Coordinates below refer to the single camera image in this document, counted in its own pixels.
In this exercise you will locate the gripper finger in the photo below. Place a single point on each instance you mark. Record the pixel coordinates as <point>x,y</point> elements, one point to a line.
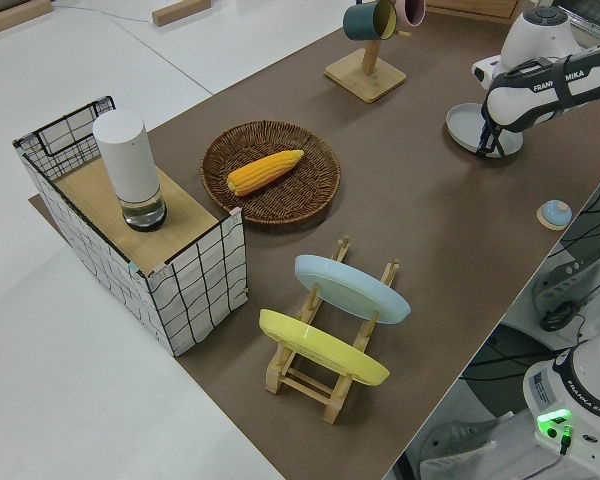
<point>485,137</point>
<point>501,145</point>

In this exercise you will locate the gray plate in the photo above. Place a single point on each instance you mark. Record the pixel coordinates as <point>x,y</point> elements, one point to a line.
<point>462,125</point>

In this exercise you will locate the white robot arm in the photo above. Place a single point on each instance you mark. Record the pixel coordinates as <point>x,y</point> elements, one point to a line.
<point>530,40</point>

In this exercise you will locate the light blue plate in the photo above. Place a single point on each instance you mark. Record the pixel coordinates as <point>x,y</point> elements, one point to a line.
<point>350,287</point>

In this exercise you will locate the yellow plate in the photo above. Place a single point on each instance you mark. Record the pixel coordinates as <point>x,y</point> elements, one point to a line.
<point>320,345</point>

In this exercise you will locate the wooden plate rack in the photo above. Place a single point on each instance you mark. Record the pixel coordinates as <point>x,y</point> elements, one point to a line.
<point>305,387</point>

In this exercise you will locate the small blue dome knob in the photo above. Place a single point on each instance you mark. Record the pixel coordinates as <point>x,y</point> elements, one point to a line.
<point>555,214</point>

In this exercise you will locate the brown table mat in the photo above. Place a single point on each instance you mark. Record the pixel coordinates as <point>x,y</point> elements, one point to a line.
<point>430,225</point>

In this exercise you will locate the wooden cabinet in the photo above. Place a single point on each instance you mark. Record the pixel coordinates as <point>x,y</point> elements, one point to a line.
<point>470,6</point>

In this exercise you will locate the wooden mug tree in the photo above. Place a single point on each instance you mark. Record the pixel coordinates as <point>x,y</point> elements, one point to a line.
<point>365,77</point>

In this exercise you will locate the pink mug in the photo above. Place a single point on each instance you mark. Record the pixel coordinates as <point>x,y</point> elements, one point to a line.
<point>411,12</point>

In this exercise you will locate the white toaster oven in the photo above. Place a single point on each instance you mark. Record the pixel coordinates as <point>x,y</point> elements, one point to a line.
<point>597,22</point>

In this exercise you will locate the dark teal mug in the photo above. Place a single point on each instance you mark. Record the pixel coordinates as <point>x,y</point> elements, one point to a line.
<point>362,20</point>

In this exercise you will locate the brown wicker basket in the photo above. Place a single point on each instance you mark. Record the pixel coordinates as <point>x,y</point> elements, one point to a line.
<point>280,205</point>

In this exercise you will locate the yellow corn cob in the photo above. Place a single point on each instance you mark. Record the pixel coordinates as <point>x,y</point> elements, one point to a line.
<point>265,172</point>

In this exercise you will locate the wooden block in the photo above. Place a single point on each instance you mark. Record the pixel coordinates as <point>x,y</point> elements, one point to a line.
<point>180,11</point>
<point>10,15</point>

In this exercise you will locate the white cylindrical bottle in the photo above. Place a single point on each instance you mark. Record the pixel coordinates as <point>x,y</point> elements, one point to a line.
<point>127,160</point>

